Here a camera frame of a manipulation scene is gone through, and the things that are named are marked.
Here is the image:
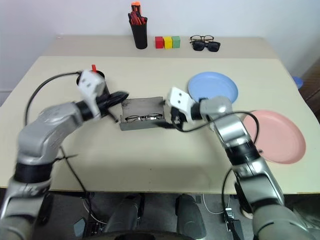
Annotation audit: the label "black sunglasses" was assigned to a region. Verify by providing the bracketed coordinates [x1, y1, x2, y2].
[191, 41, 222, 53]

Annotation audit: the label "yellow cube block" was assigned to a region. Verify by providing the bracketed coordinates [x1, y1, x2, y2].
[163, 36, 174, 50]

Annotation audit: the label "white floor cable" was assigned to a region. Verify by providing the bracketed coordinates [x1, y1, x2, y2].
[201, 192, 231, 215]

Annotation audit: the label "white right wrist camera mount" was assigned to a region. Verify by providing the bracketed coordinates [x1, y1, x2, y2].
[166, 86, 199, 126]

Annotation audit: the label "green cube block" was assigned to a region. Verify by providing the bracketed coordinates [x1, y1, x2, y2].
[171, 35, 182, 49]

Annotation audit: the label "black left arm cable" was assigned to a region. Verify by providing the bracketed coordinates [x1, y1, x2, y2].
[24, 71, 85, 126]

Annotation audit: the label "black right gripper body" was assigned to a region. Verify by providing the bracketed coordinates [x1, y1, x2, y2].
[170, 106, 189, 131]

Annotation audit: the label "orange-capped tall marker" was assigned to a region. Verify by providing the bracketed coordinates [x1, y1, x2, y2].
[131, 0, 143, 25]

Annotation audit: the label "thin black cable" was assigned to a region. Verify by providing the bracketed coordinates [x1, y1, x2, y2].
[53, 146, 92, 201]

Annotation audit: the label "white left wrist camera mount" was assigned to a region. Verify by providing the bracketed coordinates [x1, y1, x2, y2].
[77, 69, 106, 119]

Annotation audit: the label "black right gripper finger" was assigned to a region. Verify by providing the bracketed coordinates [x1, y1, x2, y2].
[154, 120, 176, 130]

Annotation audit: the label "blue round container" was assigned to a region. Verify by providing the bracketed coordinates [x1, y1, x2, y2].
[291, 75, 305, 91]

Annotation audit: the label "black thin-frame glasses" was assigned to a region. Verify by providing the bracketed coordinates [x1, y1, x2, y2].
[124, 113, 163, 123]

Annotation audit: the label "black right arm lower cable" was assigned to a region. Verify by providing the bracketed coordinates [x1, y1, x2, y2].
[221, 166, 241, 221]

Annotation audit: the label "dark grey rounded robot leg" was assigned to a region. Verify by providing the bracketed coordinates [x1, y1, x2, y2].
[175, 194, 208, 240]
[103, 194, 146, 236]

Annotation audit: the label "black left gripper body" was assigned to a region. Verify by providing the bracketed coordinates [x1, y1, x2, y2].
[95, 93, 114, 112]

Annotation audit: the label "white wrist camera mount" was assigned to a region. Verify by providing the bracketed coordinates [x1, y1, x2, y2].
[166, 86, 199, 126]
[77, 69, 106, 119]

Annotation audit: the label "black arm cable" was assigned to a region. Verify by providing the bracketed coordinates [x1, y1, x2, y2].
[221, 166, 241, 221]
[24, 71, 85, 126]
[173, 111, 261, 151]

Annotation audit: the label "tall black pen cup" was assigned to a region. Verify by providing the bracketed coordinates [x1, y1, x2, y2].
[130, 21, 149, 50]

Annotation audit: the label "black floor device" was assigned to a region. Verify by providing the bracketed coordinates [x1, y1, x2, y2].
[223, 206, 245, 240]

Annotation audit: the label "brown wooden furniture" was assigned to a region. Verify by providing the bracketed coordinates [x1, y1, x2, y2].
[298, 58, 320, 109]

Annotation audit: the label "pink plate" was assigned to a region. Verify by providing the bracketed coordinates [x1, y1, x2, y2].
[242, 109, 307, 165]

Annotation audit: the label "blue plate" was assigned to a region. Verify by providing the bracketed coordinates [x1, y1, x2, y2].
[187, 71, 239, 105]

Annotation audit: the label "dark grey glasses case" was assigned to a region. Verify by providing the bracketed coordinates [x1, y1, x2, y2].
[118, 96, 173, 132]

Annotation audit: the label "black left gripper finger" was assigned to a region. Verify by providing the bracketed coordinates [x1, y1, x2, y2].
[104, 97, 126, 109]
[109, 90, 130, 100]

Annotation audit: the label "brown-frame clear glasses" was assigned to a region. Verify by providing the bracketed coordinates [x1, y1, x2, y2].
[189, 34, 216, 44]

